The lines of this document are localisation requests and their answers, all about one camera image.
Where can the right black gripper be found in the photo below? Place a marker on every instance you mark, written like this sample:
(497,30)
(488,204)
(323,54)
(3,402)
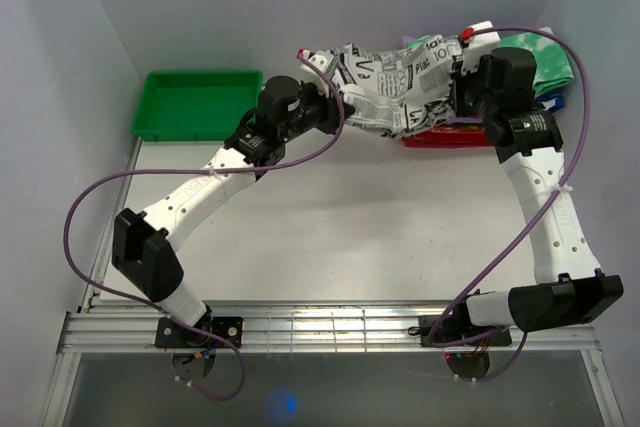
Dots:
(460,80)

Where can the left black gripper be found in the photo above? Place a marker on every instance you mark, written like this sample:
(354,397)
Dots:
(328,105)

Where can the newspaper print trousers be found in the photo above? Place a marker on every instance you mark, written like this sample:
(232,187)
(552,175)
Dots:
(382,89)

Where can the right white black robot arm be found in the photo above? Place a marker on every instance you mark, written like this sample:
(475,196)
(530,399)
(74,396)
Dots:
(570,285)

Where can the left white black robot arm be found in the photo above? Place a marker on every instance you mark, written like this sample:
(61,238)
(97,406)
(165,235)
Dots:
(145,244)

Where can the red folded trousers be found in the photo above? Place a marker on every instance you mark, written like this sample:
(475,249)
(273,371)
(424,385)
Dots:
(450,136)

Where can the blue folded trousers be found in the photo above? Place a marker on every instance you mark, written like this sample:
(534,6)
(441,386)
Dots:
(551,102)

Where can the green tie-dye folded trousers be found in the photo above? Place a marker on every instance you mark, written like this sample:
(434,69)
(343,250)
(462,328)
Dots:
(553,69)

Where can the green plastic tray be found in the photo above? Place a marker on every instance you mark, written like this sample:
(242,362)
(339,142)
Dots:
(194,106)

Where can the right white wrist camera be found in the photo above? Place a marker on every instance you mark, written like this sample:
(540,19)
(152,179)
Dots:
(479,35)

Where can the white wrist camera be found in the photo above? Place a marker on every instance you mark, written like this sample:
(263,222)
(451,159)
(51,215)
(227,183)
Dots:
(319,69)
(479,35)

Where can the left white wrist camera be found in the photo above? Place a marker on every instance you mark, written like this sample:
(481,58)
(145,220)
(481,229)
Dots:
(319,69)

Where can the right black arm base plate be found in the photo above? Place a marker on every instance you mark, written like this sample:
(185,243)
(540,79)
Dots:
(448,332)

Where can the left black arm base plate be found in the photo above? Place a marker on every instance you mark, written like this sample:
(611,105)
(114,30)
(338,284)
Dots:
(225,329)

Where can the aluminium frame rail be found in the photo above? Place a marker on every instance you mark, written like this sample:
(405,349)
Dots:
(268,329)

